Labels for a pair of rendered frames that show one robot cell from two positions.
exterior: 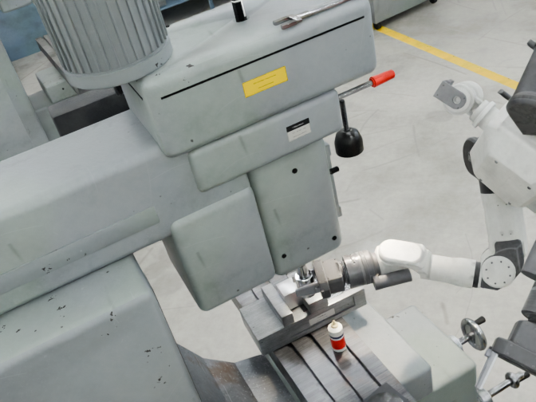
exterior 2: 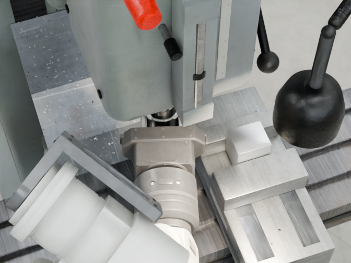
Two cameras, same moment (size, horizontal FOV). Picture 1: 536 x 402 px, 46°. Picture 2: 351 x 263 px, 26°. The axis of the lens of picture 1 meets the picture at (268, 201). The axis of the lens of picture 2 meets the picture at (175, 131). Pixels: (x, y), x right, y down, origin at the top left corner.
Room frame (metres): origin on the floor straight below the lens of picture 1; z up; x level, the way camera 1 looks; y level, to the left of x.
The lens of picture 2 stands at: (1.20, -0.68, 2.10)
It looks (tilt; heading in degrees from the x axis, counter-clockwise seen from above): 56 degrees down; 87
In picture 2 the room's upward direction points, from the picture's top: straight up
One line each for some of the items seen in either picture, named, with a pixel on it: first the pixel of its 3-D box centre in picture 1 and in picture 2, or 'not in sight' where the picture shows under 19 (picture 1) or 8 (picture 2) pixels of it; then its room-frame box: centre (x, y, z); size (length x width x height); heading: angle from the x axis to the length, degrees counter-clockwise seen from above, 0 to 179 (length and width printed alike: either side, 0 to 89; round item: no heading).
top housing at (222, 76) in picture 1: (243, 58); not in sight; (1.21, -0.02, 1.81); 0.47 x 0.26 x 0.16; 108
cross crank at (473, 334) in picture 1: (464, 339); not in sight; (1.37, -0.51, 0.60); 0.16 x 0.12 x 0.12; 108
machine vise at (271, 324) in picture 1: (301, 301); (252, 177); (1.37, -0.02, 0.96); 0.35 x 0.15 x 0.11; 106
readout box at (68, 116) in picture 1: (104, 132); not in sight; (1.44, 0.35, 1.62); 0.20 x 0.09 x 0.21; 108
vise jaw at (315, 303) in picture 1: (307, 289); (259, 179); (1.37, -0.05, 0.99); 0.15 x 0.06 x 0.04; 16
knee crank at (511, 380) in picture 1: (502, 386); not in sight; (1.24, -0.59, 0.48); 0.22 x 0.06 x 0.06; 108
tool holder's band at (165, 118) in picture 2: (303, 276); (162, 109); (1.21, -0.04, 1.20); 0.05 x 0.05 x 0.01
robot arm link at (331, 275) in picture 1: (339, 274); (164, 172); (1.21, -0.13, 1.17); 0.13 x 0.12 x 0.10; 179
